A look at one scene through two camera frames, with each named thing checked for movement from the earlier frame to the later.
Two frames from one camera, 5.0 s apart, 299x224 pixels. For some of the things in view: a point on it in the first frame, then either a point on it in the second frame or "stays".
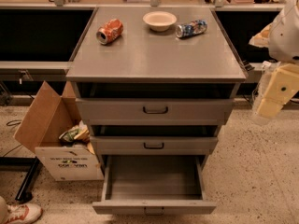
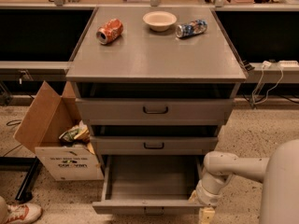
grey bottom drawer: x=153 y=186 stays
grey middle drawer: x=154 y=145 stays
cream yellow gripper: x=285 y=37 -> x=206 y=197
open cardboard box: x=47 y=117 stays
